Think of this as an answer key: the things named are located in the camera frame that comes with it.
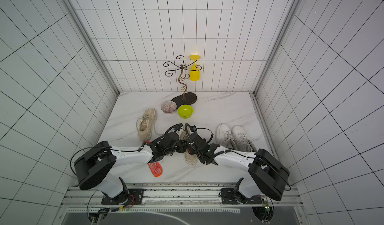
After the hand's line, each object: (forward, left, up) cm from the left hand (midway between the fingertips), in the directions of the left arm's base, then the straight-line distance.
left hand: (184, 144), depth 87 cm
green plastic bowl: (+26, +1, -2) cm, 26 cm away
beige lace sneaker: (+13, +26, +2) cm, 29 cm away
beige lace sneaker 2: (-7, -2, +25) cm, 26 cm away
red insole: (-13, +15, -3) cm, 20 cm away
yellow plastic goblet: (+44, -6, +19) cm, 48 cm away
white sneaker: (+3, -24, +3) cm, 25 cm away
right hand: (+3, -5, +2) cm, 6 cm away
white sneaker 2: (-2, -33, +7) cm, 34 cm away
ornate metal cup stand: (+38, +3, -2) cm, 38 cm away
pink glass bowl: (+30, +13, -1) cm, 33 cm away
